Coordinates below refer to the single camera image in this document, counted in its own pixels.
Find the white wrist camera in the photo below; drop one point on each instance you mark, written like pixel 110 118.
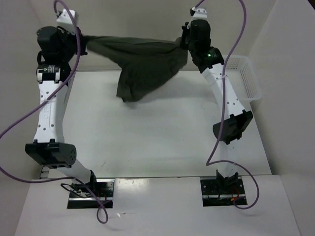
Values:
pixel 64 21
pixel 198 14

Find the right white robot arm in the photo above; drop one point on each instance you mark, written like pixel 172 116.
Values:
pixel 234 117

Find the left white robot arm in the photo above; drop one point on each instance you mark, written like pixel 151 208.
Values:
pixel 55 79

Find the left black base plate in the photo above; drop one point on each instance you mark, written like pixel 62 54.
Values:
pixel 81 198

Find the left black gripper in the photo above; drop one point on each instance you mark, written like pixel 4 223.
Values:
pixel 63 34

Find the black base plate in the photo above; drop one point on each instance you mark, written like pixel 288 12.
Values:
pixel 81 198
pixel 213 197

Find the white plastic basket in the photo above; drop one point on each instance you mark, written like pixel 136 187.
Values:
pixel 242 76

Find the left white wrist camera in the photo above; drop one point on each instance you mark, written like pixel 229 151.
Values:
pixel 64 21

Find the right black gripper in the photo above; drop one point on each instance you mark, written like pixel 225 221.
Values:
pixel 185 29

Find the aluminium table edge rail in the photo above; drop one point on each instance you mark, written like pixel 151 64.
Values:
pixel 44 173

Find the olive green shorts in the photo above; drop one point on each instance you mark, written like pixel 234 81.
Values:
pixel 146 64

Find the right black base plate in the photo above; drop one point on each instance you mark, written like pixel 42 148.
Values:
pixel 213 197

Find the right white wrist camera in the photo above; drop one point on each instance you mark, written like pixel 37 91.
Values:
pixel 198 14

